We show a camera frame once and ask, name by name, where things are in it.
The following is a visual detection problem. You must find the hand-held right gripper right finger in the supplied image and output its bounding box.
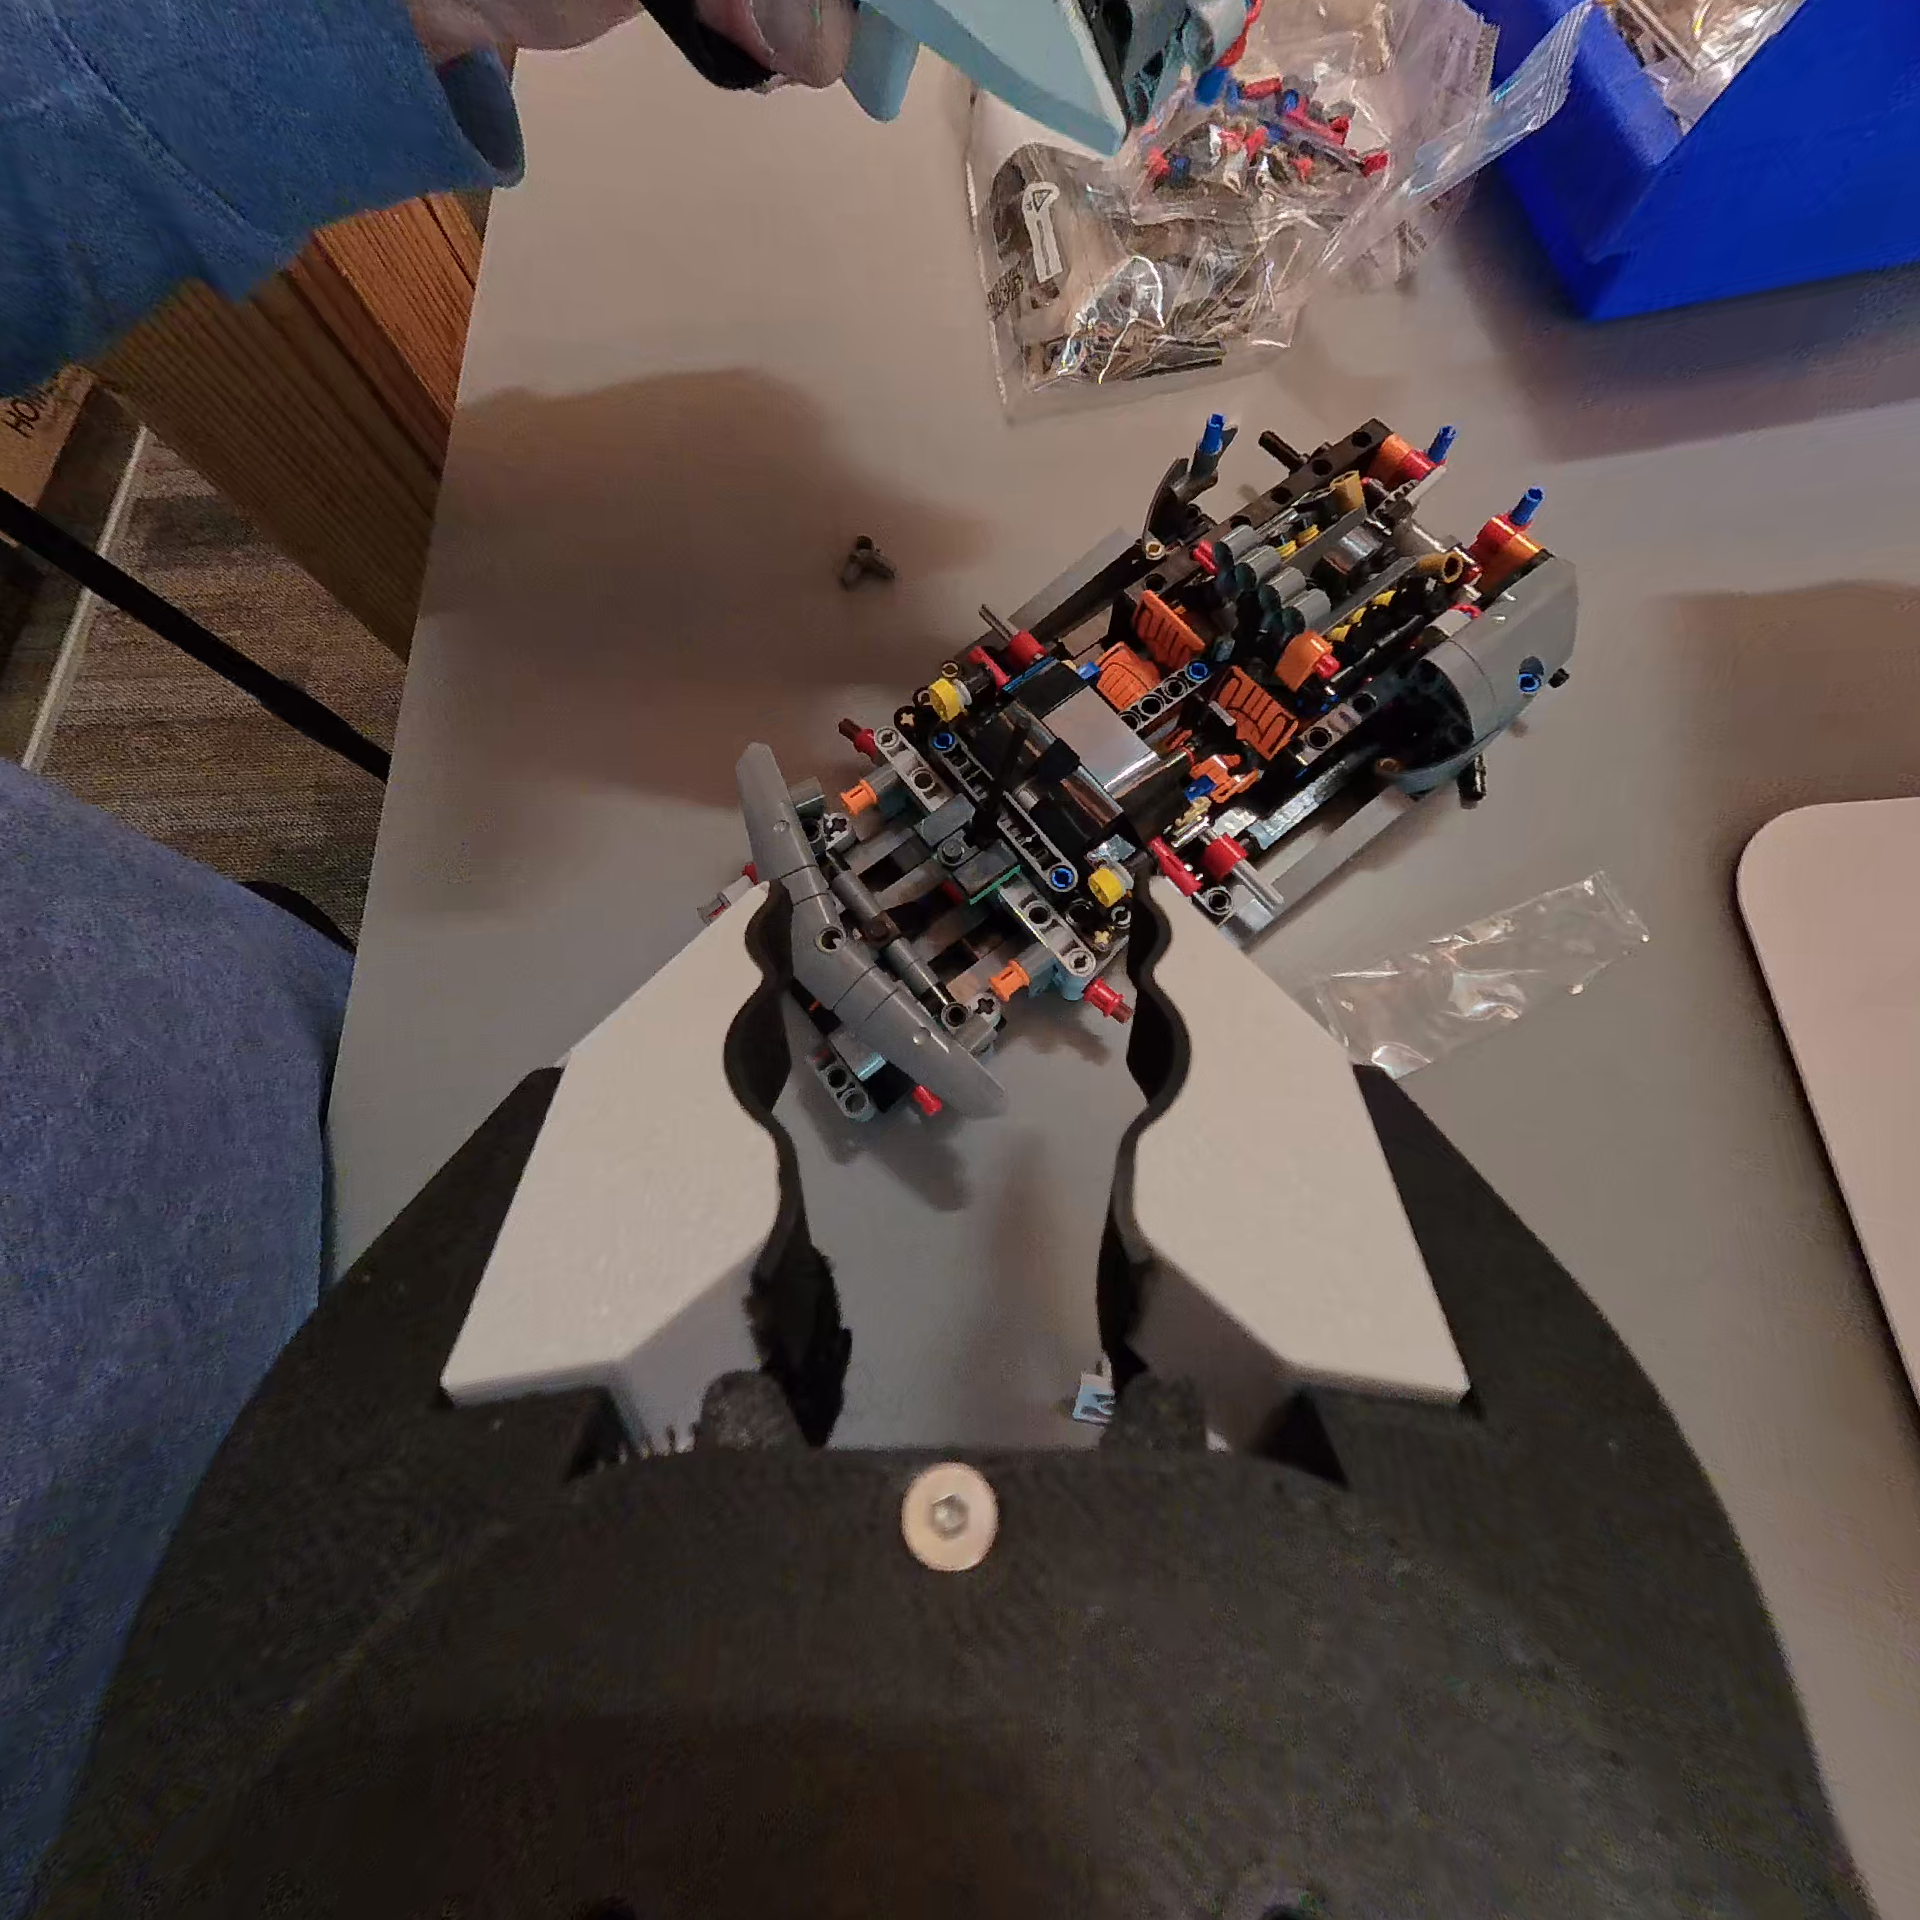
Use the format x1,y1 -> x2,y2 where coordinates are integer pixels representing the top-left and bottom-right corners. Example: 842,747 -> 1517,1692
1098,882 -> 1477,1446

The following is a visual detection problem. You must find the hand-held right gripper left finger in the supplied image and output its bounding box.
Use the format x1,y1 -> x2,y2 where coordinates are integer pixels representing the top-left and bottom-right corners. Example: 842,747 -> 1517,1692
438,885 -> 847,1446

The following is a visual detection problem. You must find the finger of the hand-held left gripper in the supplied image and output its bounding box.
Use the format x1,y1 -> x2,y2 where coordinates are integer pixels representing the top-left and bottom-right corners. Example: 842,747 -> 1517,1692
913,0 -> 1135,157

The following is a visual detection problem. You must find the small lego subassembly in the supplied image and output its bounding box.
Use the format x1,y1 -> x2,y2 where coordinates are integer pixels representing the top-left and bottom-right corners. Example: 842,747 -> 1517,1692
1076,0 -> 1267,126

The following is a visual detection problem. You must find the partly built lego car model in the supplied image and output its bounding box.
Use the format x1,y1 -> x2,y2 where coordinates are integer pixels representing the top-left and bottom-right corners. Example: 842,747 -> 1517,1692
695,413 -> 1582,1129

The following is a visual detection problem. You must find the person's left forearm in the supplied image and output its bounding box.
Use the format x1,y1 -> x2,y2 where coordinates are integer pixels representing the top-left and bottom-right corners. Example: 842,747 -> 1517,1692
0,0 -> 530,397

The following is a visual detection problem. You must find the clear bag of lego parts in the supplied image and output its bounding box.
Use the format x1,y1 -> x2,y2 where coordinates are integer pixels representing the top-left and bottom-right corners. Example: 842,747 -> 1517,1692
964,0 -> 1597,421

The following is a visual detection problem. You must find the person's left hand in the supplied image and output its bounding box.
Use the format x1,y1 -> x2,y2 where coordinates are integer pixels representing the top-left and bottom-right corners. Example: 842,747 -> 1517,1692
412,0 -> 858,96

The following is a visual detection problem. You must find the small empty clear bag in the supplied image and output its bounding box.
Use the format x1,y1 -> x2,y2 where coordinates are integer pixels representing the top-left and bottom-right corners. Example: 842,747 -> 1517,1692
1308,871 -> 1656,1086

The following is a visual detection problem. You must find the person's blue sweater torso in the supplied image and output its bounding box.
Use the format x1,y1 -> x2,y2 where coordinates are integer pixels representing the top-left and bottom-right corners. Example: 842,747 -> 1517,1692
0,757 -> 358,1879

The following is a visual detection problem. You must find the wooden cabinet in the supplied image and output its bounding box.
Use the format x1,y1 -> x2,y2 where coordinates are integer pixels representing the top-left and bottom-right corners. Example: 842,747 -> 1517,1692
82,193 -> 487,662

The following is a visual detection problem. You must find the white book stand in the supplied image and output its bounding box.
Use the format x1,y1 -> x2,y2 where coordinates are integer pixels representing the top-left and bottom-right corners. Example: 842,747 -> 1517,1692
1734,798 -> 1920,1420

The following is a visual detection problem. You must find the pile of clear plastic bags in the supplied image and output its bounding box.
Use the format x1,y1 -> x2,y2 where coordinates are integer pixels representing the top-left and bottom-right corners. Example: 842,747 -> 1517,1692
1591,0 -> 1819,130

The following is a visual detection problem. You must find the black pole stand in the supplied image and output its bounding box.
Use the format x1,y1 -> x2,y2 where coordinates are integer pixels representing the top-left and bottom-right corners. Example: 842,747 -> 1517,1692
0,487 -> 397,786

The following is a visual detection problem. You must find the blue plastic bin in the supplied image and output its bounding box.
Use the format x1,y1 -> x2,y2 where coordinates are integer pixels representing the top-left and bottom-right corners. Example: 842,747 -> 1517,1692
1477,0 -> 1920,324

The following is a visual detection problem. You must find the cardboard box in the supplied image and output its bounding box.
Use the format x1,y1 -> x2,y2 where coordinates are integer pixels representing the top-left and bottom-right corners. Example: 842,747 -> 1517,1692
0,365 -> 100,517

